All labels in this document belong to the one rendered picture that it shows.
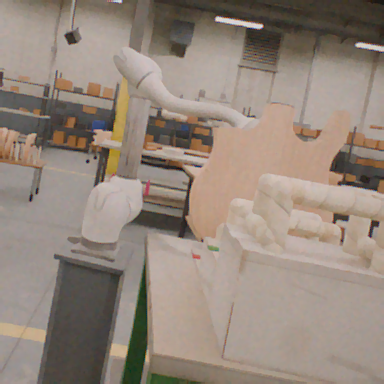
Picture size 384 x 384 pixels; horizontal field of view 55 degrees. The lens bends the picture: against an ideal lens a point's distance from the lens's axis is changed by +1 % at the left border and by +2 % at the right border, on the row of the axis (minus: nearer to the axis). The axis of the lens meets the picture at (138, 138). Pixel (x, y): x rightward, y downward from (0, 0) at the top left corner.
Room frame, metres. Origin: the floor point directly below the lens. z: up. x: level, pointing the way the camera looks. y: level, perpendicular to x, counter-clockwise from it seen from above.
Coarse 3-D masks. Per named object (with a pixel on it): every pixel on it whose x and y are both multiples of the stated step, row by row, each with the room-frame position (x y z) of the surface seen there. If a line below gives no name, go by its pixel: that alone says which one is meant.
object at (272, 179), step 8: (264, 176) 0.64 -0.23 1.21; (272, 176) 0.63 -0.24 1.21; (280, 176) 0.64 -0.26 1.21; (272, 184) 0.63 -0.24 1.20; (304, 184) 0.63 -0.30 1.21; (312, 184) 0.63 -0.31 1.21; (320, 184) 0.64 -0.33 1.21; (344, 192) 0.63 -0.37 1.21; (352, 192) 0.63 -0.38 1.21; (360, 192) 0.63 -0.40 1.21
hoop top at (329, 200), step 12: (288, 192) 0.55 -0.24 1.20; (300, 192) 0.55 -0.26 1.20; (312, 192) 0.55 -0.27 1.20; (324, 192) 0.55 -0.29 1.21; (336, 192) 0.55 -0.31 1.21; (300, 204) 0.55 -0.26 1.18; (312, 204) 0.55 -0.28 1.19; (324, 204) 0.55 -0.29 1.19; (336, 204) 0.54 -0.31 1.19; (348, 204) 0.54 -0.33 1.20; (360, 204) 0.54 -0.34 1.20; (372, 204) 0.54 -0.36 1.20; (360, 216) 0.55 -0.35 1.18; (372, 216) 0.54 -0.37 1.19
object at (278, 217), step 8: (280, 192) 0.55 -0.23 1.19; (272, 200) 0.56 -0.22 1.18; (280, 200) 0.55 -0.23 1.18; (288, 200) 0.55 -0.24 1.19; (272, 208) 0.56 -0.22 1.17; (280, 208) 0.55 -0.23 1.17; (288, 208) 0.55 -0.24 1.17; (272, 216) 0.55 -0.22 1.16; (280, 216) 0.55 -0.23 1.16; (288, 216) 0.55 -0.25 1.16; (272, 224) 0.55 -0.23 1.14; (280, 224) 0.55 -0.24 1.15; (288, 224) 0.55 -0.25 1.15; (272, 232) 0.55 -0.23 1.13; (280, 232) 0.55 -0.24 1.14; (280, 240) 0.55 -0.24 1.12; (264, 248) 0.56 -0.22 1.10; (272, 248) 0.55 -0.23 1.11; (280, 248) 0.55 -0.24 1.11
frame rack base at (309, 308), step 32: (224, 224) 0.68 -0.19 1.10; (224, 256) 0.64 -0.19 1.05; (256, 256) 0.54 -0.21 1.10; (288, 256) 0.54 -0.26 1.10; (320, 256) 0.58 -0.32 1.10; (352, 256) 0.62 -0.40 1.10; (224, 288) 0.60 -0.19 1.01; (256, 288) 0.54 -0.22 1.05; (288, 288) 0.53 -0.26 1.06; (320, 288) 0.53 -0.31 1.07; (352, 288) 0.53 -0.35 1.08; (224, 320) 0.56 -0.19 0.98; (256, 320) 0.54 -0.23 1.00; (288, 320) 0.53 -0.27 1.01; (320, 320) 0.53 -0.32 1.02; (352, 320) 0.53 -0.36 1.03; (224, 352) 0.54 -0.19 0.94; (256, 352) 0.54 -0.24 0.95; (288, 352) 0.53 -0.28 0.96; (320, 352) 0.53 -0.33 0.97; (352, 352) 0.53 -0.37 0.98
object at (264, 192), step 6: (258, 180) 0.65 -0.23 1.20; (258, 186) 0.64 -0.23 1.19; (264, 186) 0.63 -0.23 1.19; (270, 186) 0.63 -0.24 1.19; (258, 192) 0.64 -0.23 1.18; (264, 192) 0.63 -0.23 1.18; (270, 192) 0.63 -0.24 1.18; (258, 198) 0.63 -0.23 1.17; (264, 198) 0.63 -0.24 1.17; (270, 198) 0.63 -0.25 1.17; (258, 204) 0.63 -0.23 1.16; (264, 204) 0.63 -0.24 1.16; (270, 204) 0.63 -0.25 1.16; (252, 210) 0.64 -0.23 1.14; (258, 210) 0.63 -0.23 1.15; (264, 210) 0.63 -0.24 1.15; (264, 216) 0.63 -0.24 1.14
